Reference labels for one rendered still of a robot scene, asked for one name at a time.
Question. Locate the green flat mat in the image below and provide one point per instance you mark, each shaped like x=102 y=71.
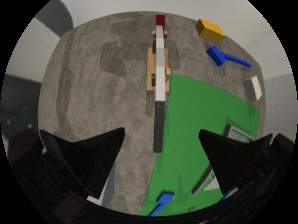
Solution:
x=192 y=106

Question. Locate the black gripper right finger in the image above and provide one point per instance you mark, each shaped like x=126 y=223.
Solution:
x=231 y=159

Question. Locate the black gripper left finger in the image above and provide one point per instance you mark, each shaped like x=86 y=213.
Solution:
x=89 y=160

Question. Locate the yellow rectangular block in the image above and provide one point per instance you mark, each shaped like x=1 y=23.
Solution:
x=209 y=30

